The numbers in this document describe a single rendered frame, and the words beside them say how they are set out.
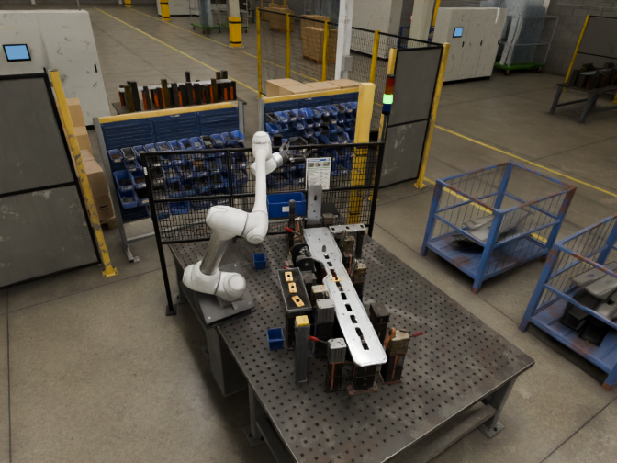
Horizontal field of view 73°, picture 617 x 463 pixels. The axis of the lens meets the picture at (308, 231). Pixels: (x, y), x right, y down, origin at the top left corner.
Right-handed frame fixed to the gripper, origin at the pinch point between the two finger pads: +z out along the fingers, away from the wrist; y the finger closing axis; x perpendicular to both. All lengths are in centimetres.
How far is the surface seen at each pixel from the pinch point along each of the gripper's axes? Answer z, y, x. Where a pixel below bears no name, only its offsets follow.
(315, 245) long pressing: -13, 38, -62
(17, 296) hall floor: -211, -145, -192
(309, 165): 28, -18, -51
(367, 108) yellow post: 79, -12, -12
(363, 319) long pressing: -41, 107, -31
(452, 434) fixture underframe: -24, 190, -89
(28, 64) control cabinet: -58, -611, -260
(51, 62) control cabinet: -23, -604, -263
